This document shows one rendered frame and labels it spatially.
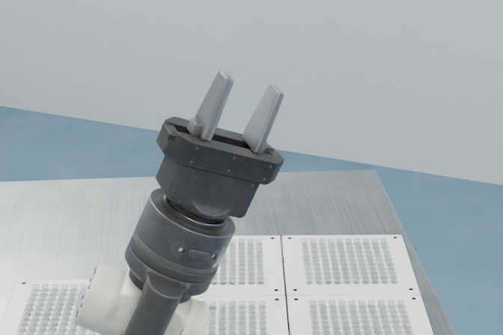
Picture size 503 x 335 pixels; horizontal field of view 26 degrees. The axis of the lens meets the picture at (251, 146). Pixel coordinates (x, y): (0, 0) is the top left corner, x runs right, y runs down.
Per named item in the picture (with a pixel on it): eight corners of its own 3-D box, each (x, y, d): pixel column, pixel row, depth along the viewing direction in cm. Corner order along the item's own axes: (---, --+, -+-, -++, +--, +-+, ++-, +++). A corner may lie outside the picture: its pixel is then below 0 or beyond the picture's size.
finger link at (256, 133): (266, 81, 101) (240, 138, 103) (280, 95, 99) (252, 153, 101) (281, 84, 102) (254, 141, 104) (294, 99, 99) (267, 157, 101)
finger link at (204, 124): (236, 82, 96) (209, 143, 98) (224, 68, 99) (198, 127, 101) (221, 78, 96) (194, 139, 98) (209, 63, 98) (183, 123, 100)
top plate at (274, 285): (159, 244, 222) (159, 235, 221) (280, 243, 222) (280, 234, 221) (150, 304, 199) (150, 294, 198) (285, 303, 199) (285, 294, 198)
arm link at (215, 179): (301, 177, 100) (249, 284, 104) (263, 131, 108) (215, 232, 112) (181, 148, 94) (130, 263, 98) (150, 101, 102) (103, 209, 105)
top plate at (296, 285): (281, 243, 222) (281, 234, 221) (401, 242, 222) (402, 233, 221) (286, 303, 199) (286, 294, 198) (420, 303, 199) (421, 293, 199)
